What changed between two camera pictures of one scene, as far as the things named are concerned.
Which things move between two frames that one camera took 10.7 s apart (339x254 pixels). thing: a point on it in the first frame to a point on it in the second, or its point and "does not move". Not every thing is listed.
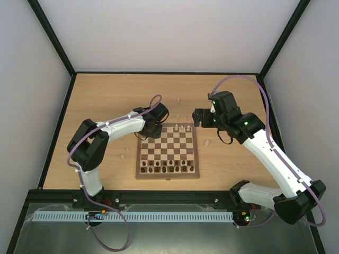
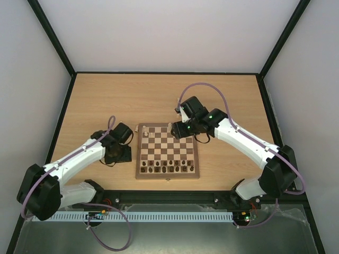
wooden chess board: x=173 y=155 does not move
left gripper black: x=156 y=135 to x=126 y=157
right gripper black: x=202 y=117 to x=175 y=130
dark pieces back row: x=164 y=163 does not move
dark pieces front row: x=164 y=169 does not move
